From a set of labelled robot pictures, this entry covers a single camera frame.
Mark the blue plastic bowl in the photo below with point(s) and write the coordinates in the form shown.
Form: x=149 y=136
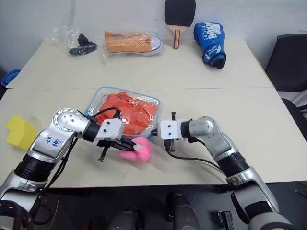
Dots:
x=9 y=76

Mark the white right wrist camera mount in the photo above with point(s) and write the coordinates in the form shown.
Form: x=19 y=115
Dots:
x=170 y=129

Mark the black table tennis paddle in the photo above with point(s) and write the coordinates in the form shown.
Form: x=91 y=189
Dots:
x=178 y=12

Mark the black office chair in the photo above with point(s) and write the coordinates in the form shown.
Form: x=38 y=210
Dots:
x=287 y=62

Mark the clear plastic pouch blue trim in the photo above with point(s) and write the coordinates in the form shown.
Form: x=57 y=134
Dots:
x=96 y=105

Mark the dark rounded shape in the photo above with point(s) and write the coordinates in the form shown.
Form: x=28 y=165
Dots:
x=127 y=219
x=182 y=210

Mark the orange cloth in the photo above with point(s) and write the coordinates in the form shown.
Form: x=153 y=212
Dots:
x=129 y=107

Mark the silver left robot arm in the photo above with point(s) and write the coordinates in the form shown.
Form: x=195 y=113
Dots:
x=64 y=119

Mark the blue boxing glove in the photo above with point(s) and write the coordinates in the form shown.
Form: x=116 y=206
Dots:
x=211 y=45

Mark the small black block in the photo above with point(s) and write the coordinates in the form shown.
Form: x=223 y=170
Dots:
x=225 y=218

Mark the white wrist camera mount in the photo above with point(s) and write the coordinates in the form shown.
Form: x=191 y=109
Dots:
x=170 y=129
x=109 y=129

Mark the black sock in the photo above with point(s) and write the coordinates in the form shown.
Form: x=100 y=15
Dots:
x=82 y=49

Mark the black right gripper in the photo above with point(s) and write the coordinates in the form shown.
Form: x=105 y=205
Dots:
x=169 y=144

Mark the orange canvas sneaker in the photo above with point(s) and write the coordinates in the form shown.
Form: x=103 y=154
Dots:
x=124 y=44

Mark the yellow foam sponge block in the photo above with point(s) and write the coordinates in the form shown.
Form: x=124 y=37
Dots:
x=20 y=131

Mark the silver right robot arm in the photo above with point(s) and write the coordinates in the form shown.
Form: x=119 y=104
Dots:
x=206 y=127

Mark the clear plastic sneaker bag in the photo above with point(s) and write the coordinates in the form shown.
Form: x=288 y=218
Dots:
x=104 y=54

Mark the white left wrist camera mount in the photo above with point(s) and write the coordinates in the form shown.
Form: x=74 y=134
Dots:
x=109 y=129

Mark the pink soft plush item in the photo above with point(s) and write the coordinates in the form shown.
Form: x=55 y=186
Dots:
x=141 y=153

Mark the crumpled clear plastic bag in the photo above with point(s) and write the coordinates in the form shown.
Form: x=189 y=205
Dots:
x=62 y=36

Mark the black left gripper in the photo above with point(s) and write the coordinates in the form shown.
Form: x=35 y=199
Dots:
x=111 y=143

